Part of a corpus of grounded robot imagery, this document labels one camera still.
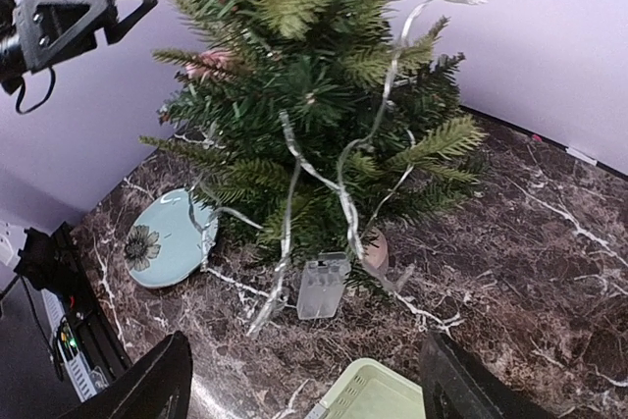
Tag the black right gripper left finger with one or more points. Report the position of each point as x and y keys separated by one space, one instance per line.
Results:
x=158 y=385

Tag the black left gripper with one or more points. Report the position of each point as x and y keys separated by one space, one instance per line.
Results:
x=38 y=34

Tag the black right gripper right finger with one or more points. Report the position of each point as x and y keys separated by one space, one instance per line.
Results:
x=457 y=385

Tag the green perforated plastic basket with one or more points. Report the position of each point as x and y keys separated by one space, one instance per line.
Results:
x=368 y=389

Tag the pink bow ornament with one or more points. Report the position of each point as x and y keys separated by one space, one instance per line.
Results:
x=211 y=64

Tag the clear battery box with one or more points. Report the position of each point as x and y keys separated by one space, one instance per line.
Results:
x=322 y=286

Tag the small green christmas tree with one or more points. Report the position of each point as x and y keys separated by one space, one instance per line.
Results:
x=329 y=124

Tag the pink tree pot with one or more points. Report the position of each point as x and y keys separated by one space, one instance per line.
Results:
x=377 y=251

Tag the teal flower plate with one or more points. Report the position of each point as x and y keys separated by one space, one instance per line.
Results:
x=164 y=245

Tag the white slotted cable duct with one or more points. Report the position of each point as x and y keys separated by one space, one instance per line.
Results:
x=87 y=380

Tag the black front rail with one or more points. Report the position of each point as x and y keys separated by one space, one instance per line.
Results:
x=53 y=262

